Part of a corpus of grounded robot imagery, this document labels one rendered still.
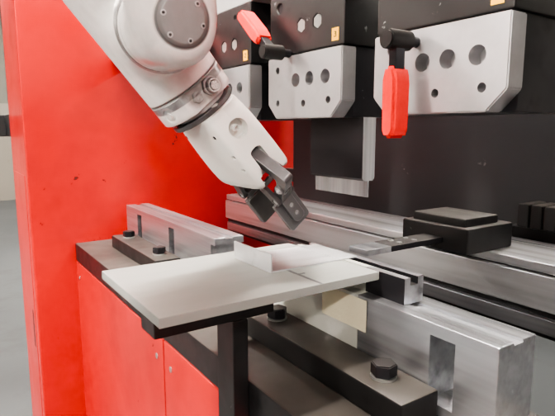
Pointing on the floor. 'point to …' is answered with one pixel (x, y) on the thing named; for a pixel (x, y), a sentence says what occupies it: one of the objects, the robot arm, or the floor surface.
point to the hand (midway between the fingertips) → (277, 208)
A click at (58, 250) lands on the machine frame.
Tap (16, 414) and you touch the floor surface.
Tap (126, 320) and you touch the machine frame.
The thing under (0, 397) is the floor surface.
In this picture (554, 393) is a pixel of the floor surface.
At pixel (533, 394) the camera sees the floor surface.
